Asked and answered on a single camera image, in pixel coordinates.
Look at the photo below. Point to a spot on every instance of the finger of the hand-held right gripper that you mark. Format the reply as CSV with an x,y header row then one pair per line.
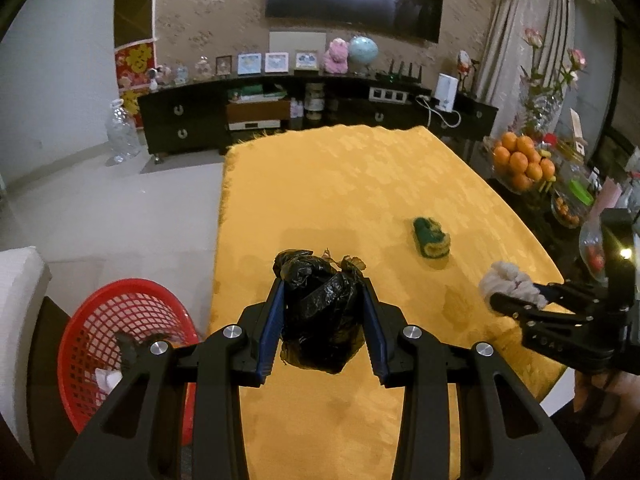
x,y
510,305
570,291

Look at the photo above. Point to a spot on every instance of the small glass bowl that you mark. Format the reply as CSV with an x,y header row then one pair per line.
x,y
570,215

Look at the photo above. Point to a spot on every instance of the brown box in cabinet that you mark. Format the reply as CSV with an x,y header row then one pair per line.
x,y
257,116

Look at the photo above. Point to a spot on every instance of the green and yellow sponge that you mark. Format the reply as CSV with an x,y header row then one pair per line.
x,y
430,237

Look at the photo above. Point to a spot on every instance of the clear glass ornament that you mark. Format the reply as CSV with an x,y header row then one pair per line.
x,y
202,67

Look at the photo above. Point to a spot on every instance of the glass flower vase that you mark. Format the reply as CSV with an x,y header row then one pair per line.
x,y
540,110

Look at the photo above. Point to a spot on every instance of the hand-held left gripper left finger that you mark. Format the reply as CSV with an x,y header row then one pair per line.
x,y
272,330

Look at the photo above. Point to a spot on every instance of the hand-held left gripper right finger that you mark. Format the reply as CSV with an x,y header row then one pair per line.
x,y
374,332

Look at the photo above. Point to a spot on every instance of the pale blue globe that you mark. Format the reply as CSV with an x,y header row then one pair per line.
x,y
363,50

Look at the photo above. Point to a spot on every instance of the glass fruit bowl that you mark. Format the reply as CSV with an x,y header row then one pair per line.
x,y
522,189

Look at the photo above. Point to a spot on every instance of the shiny black plastic bag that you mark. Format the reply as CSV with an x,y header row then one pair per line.
x,y
320,320

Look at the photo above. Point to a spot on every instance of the white cloth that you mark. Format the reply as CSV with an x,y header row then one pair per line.
x,y
505,275

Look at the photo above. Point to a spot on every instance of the red plastic basket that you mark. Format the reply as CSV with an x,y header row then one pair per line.
x,y
100,310

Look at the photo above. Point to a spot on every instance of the pile of oranges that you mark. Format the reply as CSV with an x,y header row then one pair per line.
x,y
522,160

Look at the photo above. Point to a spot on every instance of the pink plush toy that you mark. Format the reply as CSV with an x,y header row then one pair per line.
x,y
336,57

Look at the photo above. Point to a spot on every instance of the large clear plastic bottle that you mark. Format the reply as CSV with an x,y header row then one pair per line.
x,y
122,135

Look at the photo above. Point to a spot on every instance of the glass jar in cabinet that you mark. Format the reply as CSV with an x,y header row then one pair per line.
x,y
315,97

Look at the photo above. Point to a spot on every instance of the black router with antennas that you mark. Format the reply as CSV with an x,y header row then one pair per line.
x,y
397,77

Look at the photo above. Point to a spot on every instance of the red and gold poster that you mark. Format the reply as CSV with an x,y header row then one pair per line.
x,y
132,67

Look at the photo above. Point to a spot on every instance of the white socket panel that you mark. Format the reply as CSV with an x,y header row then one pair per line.
x,y
387,94

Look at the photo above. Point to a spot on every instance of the small brown photo frame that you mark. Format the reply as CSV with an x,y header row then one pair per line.
x,y
224,65

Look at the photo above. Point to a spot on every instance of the beige curtain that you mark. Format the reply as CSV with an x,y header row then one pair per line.
x,y
510,15

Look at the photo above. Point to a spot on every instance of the black television cabinet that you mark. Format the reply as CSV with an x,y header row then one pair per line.
x,y
165,120

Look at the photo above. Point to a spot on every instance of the yellow patterned tablecloth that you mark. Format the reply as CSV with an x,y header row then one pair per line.
x,y
350,175

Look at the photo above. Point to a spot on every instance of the pink artificial roses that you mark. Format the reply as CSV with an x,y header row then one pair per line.
x,y
532,37

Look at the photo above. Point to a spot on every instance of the red and white figurine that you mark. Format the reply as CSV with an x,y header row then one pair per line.
x,y
465,67

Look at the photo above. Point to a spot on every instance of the white upright device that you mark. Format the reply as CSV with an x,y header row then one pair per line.
x,y
446,91

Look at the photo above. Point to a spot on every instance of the black wall television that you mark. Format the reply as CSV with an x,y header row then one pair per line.
x,y
350,0

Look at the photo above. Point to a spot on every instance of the white paper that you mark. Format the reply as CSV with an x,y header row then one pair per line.
x,y
107,380

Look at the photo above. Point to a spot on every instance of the white chair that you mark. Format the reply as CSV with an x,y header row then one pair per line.
x,y
20,310

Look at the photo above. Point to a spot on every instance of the clear glass dish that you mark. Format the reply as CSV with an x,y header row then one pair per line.
x,y
592,255

